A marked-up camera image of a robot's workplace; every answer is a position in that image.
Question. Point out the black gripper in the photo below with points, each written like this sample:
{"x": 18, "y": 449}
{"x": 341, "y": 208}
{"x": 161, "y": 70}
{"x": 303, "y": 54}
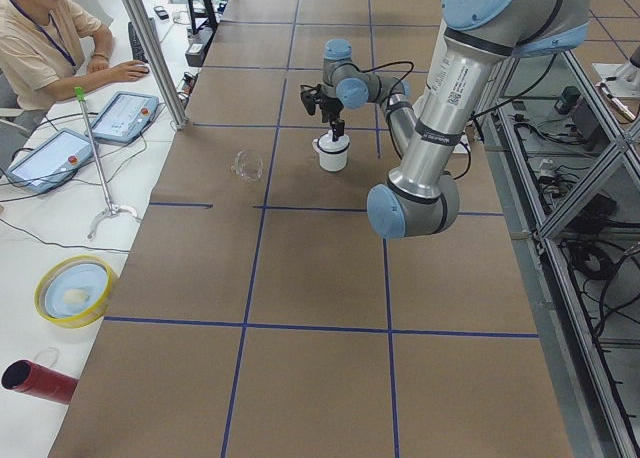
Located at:
{"x": 330, "y": 109}

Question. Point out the second grey blue robot arm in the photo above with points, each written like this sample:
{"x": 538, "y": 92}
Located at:
{"x": 419, "y": 197}

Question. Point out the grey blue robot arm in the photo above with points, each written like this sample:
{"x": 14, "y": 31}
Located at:
{"x": 345, "y": 86}

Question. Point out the person's hand on mouse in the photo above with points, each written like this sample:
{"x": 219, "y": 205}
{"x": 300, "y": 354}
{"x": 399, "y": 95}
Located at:
{"x": 130, "y": 71}

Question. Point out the white blue-rimmed enamel mug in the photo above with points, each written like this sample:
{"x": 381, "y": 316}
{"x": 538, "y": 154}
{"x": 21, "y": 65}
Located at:
{"x": 331, "y": 163}

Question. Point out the far teach pendant tablet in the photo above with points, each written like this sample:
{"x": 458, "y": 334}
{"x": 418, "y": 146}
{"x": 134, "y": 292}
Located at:
{"x": 124, "y": 117}

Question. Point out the teach pendant tablet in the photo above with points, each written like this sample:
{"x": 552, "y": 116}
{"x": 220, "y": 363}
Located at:
{"x": 52, "y": 163}
{"x": 124, "y": 117}

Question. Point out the black keyboard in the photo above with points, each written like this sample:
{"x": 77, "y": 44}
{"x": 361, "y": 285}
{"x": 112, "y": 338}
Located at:
{"x": 137, "y": 49}

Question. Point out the metal reacher grabber stick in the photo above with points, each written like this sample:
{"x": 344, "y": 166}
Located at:
{"x": 112, "y": 209}

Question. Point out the near teach pendant tablet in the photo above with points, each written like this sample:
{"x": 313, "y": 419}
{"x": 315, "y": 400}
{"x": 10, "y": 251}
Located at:
{"x": 52, "y": 163}

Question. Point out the seated person beige shirt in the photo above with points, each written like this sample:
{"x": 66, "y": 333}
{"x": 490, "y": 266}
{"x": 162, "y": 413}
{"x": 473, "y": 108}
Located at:
{"x": 48, "y": 47}

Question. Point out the yellow round container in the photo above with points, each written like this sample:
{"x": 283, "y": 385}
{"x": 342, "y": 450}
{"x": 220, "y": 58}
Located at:
{"x": 75, "y": 292}

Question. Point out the red cylinder tube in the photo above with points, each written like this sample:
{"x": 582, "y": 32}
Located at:
{"x": 27, "y": 377}

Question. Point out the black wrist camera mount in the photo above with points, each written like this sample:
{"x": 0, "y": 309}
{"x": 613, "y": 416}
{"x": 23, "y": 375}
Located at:
{"x": 310, "y": 97}

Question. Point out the aluminium frame post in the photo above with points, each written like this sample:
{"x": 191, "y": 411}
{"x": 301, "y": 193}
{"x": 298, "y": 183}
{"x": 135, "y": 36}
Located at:
{"x": 152, "y": 47}

